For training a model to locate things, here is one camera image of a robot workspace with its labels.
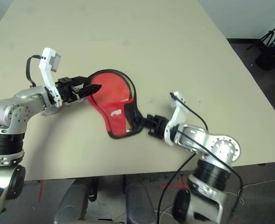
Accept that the grey robot left leg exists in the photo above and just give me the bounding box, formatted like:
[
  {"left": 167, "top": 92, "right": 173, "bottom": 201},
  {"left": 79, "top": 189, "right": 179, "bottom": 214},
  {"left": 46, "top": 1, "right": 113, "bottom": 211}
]
[{"left": 53, "top": 178, "right": 98, "bottom": 224}]

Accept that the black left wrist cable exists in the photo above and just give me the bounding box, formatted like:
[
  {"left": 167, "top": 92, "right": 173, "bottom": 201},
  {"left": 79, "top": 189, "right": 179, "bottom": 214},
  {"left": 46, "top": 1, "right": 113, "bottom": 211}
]
[{"left": 26, "top": 55, "right": 43, "bottom": 87}]

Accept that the red tape strip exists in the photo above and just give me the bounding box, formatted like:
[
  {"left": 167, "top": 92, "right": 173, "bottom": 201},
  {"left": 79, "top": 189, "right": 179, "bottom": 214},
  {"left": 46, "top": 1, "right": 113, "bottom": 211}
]
[{"left": 38, "top": 181, "right": 44, "bottom": 203}]

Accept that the black waste bin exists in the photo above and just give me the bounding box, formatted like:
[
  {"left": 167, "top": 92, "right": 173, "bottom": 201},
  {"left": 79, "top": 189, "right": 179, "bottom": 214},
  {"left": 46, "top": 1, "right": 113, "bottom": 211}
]
[{"left": 255, "top": 46, "right": 275, "bottom": 70}]

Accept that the thin white floor cable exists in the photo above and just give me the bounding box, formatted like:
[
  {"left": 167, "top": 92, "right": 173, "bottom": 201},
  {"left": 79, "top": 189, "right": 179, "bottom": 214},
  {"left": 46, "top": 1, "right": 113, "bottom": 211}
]
[{"left": 160, "top": 178, "right": 275, "bottom": 224}]

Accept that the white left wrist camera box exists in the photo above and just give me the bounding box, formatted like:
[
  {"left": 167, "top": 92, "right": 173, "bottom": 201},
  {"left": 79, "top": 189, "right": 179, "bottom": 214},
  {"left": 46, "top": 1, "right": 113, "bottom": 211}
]
[{"left": 38, "top": 48, "right": 63, "bottom": 108}]

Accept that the black red paddle case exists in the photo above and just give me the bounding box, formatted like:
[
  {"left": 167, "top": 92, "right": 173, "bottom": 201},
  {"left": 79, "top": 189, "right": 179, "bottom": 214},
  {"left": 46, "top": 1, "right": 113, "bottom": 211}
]
[{"left": 87, "top": 69, "right": 144, "bottom": 140}]

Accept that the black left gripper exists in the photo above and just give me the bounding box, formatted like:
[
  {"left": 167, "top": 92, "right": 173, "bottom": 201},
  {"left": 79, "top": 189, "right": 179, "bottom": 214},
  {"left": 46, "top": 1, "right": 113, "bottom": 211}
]
[{"left": 55, "top": 76, "right": 102, "bottom": 105}]

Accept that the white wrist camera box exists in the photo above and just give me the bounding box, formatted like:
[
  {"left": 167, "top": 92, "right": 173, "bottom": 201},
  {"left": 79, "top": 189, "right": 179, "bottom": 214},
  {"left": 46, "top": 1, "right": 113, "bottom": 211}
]
[
  {"left": 38, "top": 48, "right": 63, "bottom": 108},
  {"left": 164, "top": 91, "right": 191, "bottom": 146}
]

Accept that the grey robot leg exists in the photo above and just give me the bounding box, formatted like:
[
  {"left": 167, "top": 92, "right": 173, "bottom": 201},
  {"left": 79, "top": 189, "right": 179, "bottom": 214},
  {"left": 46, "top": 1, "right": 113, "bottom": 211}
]
[
  {"left": 53, "top": 178, "right": 98, "bottom": 224},
  {"left": 124, "top": 174, "right": 156, "bottom": 224}
]

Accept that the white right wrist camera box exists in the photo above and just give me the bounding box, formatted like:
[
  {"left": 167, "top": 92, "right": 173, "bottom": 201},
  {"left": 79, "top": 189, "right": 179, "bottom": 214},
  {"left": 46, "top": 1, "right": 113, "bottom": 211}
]
[{"left": 164, "top": 91, "right": 191, "bottom": 146}]

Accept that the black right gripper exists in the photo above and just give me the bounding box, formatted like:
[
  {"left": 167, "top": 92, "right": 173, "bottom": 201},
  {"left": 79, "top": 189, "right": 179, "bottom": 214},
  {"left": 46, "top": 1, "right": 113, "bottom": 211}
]
[{"left": 141, "top": 113, "right": 170, "bottom": 140}]

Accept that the grey robot right leg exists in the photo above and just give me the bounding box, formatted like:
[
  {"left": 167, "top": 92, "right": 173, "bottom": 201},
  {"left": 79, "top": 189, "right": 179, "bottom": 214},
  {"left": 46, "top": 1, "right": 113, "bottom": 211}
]
[{"left": 124, "top": 174, "right": 156, "bottom": 224}]

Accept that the black tripod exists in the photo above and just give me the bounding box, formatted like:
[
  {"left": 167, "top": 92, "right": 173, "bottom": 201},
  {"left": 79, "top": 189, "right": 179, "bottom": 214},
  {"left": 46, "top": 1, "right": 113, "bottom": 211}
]
[{"left": 247, "top": 15, "right": 275, "bottom": 51}]

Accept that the grey robot torso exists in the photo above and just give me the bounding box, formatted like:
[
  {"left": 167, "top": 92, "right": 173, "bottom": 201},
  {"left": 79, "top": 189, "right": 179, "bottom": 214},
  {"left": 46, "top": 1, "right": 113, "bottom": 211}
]
[{"left": 76, "top": 217, "right": 128, "bottom": 224}]

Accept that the red tape cross mark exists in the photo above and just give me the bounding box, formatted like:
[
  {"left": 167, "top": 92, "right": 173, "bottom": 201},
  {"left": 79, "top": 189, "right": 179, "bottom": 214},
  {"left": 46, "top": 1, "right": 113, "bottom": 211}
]
[{"left": 160, "top": 174, "right": 188, "bottom": 189}]

